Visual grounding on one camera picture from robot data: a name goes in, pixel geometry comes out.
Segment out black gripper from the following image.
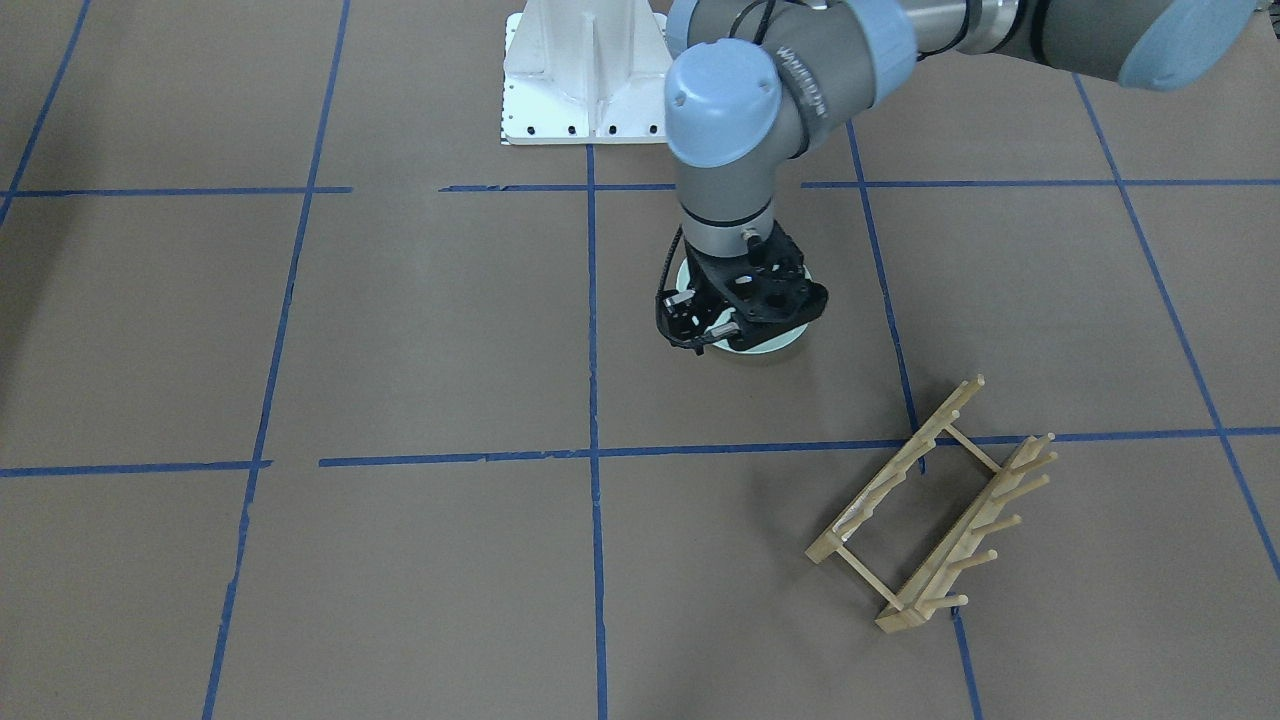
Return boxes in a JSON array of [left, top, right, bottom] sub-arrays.
[[685, 225, 829, 350]]

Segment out light green plate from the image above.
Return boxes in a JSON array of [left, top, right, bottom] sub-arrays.
[[676, 259, 809, 355]]

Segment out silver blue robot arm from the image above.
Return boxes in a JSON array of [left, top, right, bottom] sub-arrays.
[[655, 1, 1254, 354]]

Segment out blue tape grid lines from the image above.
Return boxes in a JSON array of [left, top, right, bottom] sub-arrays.
[[3, 1, 1279, 719]]

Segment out wooden dish rack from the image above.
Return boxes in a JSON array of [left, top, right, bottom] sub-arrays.
[[805, 374, 1059, 634]]

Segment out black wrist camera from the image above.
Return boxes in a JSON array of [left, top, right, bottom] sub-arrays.
[[655, 287, 742, 355]]

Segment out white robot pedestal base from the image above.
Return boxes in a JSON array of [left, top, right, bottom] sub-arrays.
[[500, 1, 672, 145]]

